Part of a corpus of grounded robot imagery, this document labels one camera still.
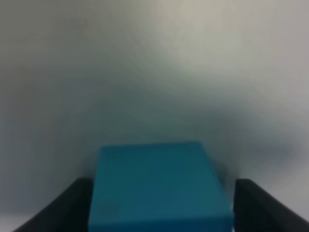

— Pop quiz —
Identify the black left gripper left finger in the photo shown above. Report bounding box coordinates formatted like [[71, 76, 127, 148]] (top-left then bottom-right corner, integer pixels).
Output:
[[15, 178, 93, 232]]

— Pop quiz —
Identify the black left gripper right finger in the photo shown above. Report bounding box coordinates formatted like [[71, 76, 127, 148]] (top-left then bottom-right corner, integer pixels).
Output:
[[233, 179, 309, 232]]

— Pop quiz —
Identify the blue cube block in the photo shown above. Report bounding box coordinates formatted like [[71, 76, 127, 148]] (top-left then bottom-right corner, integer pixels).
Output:
[[88, 142, 234, 232]]

